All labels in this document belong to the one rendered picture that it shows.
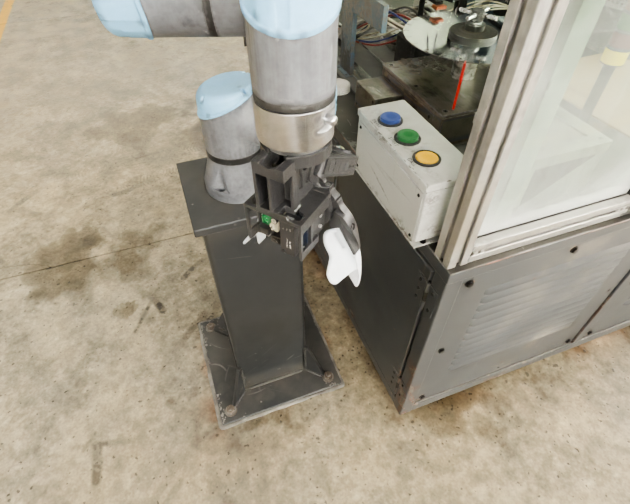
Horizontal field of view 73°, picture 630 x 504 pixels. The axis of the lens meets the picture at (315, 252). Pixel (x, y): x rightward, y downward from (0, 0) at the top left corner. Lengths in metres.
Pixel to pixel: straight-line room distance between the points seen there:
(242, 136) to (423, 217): 0.37
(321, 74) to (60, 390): 1.48
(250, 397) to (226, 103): 0.96
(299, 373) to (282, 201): 1.10
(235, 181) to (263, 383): 0.78
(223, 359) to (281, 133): 1.23
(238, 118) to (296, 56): 0.49
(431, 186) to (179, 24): 0.46
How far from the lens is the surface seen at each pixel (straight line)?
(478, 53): 1.10
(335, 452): 1.40
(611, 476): 1.63
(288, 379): 1.48
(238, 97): 0.82
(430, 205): 0.77
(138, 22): 0.48
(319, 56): 0.36
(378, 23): 1.22
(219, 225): 0.88
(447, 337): 1.09
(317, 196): 0.45
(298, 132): 0.38
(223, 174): 0.90
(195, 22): 0.46
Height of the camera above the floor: 1.33
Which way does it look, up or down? 47 degrees down
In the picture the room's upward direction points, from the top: straight up
